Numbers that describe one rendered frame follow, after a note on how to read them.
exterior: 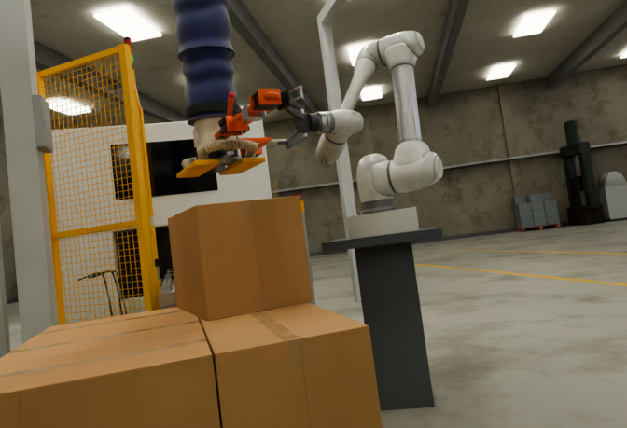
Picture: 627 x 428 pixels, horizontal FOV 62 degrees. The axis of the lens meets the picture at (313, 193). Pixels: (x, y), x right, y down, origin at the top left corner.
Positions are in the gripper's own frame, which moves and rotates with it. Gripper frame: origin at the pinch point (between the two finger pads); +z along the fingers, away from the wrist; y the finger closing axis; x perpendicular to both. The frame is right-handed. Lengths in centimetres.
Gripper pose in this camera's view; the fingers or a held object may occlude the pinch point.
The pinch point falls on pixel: (270, 123)
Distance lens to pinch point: 204.2
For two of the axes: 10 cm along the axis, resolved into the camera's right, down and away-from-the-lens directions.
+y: 1.3, 9.9, -0.8
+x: -4.3, 1.2, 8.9
